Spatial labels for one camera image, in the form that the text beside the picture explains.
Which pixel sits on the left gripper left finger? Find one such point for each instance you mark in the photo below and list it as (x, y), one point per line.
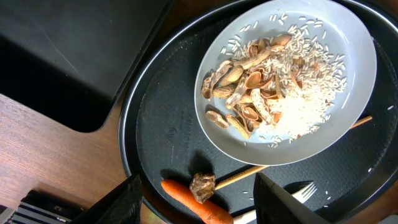
(121, 206)

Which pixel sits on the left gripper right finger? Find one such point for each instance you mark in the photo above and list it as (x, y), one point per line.
(275, 205)

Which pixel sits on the white plastic fork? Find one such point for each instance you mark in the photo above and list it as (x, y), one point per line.
(301, 195)

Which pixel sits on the wooden chopstick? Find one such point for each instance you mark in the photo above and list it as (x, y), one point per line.
(255, 169)

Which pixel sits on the orange carrot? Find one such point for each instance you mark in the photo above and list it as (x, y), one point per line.
(209, 212)

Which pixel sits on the brown walnut shell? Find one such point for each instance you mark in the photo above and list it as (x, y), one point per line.
(202, 186)

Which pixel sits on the round black tray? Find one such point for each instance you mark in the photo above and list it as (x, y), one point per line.
(161, 138)

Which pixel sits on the peanut shells pile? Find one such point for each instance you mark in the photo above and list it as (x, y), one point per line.
(247, 82)

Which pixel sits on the rice pile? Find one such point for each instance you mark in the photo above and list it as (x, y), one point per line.
(311, 80)

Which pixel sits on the black bin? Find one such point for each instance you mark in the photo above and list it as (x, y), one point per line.
(71, 59)

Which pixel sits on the grey plate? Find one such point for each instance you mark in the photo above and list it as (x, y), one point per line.
(344, 33)

